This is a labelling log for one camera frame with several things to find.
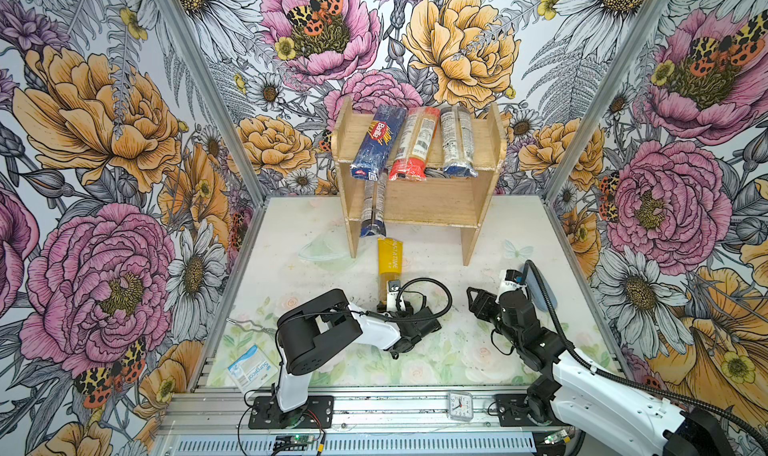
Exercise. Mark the blue grey glasses case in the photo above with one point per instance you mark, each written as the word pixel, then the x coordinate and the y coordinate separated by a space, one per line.
pixel 538 289

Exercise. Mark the metal scissors tongs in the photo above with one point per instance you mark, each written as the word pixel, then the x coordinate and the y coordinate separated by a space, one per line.
pixel 251 326

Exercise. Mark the brown striped spaghetti bag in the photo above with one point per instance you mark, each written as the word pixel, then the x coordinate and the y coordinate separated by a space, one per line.
pixel 372 216

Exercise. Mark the clear plastic bowl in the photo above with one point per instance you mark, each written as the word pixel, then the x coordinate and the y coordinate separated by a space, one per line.
pixel 328 251

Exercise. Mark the green circuit board left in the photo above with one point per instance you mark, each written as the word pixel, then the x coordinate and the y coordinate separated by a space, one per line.
pixel 295 443

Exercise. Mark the red spaghetti bag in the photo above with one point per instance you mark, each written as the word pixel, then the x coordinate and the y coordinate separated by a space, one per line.
pixel 414 144

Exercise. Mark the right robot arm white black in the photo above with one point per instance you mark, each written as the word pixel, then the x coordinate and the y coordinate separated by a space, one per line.
pixel 631 419

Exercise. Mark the grey white spaghetti bag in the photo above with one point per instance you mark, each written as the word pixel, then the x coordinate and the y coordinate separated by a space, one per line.
pixel 457 142

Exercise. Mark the yellow spaghetti bag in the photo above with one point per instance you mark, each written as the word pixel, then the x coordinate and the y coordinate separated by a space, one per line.
pixel 390 252

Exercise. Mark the blue Barilla spaghetti box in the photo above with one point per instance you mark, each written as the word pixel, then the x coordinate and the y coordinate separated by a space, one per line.
pixel 376 146

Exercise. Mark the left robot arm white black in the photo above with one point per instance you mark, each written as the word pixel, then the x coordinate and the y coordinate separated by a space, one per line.
pixel 312 334

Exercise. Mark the wooden two-tier shelf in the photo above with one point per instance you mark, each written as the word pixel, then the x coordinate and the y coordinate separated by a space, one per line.
pixel 451 202

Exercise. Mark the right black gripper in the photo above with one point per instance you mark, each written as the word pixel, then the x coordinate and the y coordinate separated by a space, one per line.
pixel 484 302

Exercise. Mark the green circuit board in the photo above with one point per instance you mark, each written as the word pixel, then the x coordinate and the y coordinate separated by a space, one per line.
pixel 559 437
pixel 295 443

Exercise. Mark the small plastic packet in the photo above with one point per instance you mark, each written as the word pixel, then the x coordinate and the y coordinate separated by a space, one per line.
pixel 252 370

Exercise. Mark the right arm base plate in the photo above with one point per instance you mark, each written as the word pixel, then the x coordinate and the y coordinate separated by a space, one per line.
pixel 514 410

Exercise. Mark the small white desk clock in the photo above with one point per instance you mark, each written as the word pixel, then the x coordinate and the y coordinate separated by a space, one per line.
pixel 460 406

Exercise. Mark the green circuit board right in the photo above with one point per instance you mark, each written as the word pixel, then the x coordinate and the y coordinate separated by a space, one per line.
pixel 559 437

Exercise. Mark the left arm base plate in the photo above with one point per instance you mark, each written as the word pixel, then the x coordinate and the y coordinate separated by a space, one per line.
pixel 316 413

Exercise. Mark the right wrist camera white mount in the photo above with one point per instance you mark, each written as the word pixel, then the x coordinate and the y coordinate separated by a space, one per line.
pixel 511 280

